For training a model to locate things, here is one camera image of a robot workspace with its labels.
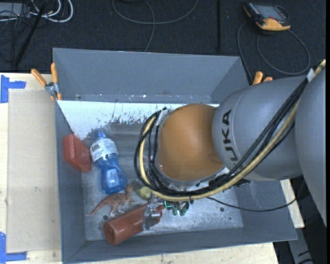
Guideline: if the yellow toy fruit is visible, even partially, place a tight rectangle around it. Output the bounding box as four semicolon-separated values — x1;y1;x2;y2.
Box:
136;185;153;200

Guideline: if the red-brown plastic bottle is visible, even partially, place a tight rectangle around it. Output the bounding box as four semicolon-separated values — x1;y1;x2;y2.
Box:
102;203;166;246

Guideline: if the brown toy dinosaur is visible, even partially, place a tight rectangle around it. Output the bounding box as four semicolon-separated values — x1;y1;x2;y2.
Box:
85;181;137;218

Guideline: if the blue plastic bottle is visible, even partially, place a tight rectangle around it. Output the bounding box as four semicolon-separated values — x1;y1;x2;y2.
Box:
89;129;128;195

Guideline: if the red flat box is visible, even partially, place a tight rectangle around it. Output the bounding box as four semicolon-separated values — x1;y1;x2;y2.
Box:
62;133;92;174

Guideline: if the pale wood board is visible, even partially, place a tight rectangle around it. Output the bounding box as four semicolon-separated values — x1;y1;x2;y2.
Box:
6;89;62;254

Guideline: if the grey metal bin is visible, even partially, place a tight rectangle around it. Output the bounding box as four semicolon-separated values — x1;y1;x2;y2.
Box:
52;47;298;264

